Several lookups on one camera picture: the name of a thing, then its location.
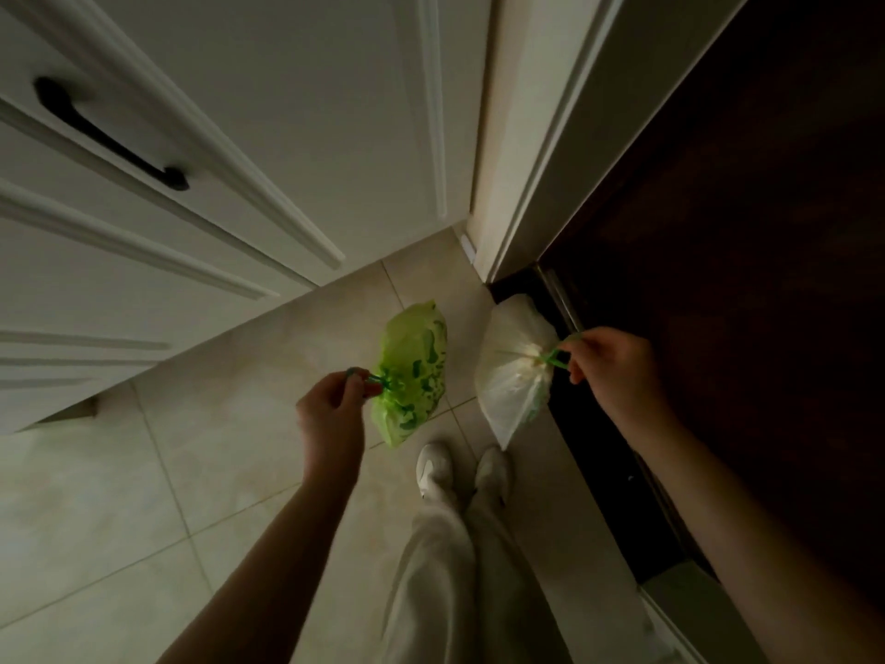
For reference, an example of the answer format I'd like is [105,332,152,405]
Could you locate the person's right hand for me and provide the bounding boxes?
[557,326,680,450]

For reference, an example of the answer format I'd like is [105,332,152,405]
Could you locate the person's left hand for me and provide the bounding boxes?
[296,368,384,489]

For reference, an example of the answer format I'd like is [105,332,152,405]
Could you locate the green plastic garbage bag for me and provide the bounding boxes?
[364,300,449,449]

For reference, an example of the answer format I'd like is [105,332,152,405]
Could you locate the white plastic garbage bag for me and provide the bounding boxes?
[474,293,573,451]

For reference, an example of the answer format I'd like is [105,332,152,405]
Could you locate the person's right forearm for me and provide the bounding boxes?
[631,416,885,664]

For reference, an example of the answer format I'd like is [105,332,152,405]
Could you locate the person's left forearm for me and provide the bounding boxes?
[155,477,355,664]

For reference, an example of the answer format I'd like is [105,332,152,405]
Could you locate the person's left white shoe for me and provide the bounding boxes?
[415,442,455,504]

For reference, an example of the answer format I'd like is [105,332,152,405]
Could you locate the person's white shoe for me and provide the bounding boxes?
[415,442,455,504]
[474,445,514,507]

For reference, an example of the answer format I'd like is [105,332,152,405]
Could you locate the person's right white shoe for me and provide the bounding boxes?
[474,445,514,507]

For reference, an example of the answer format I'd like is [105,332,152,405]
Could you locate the dark brown door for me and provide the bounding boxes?
[539,0,885,609]

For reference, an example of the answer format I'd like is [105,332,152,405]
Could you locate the person's light trousers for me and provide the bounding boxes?
[377,492,575,664]

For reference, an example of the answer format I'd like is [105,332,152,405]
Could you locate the white door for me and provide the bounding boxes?
[90,0,493,285]

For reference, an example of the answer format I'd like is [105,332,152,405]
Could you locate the white cabinet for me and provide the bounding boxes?
[0,0,347,436]

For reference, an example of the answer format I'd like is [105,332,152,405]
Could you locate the white door frame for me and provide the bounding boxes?
[467,0,753,284]

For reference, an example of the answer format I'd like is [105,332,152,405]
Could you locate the black cabinet handle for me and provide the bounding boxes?
[33,76,191,193]

